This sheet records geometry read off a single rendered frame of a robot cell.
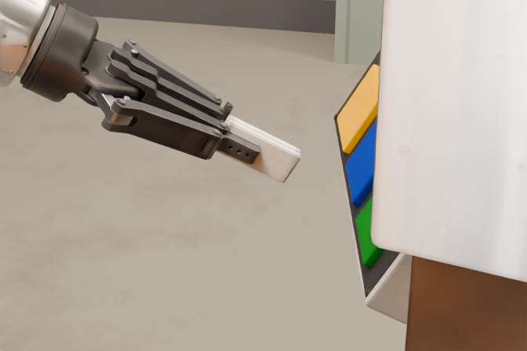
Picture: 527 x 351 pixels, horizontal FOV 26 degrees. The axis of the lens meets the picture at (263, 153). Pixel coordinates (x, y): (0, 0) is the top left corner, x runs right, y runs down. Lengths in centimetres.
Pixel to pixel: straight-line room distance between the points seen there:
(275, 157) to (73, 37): 20
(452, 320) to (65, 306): 224
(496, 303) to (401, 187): 9
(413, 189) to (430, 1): 5
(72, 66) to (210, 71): 272
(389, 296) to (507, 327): 59
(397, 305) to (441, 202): 68
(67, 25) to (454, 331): 57
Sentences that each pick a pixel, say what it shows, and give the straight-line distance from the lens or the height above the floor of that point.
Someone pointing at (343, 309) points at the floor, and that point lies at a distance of 256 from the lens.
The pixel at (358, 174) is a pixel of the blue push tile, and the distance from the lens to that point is 109.
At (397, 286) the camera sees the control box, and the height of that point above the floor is 98.
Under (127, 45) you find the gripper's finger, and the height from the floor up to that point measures 115.
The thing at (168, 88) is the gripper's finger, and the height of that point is 113.
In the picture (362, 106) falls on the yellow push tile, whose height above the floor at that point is 102.
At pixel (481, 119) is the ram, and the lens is 29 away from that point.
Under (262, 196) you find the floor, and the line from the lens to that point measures 295.
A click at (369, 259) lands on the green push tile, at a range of 99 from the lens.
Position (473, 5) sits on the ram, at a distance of 28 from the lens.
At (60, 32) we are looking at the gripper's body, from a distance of 90.
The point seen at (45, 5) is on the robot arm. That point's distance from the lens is 90.
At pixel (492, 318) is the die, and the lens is 38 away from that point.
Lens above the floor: 154
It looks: 29 degrees down
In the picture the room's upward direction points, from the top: straight up
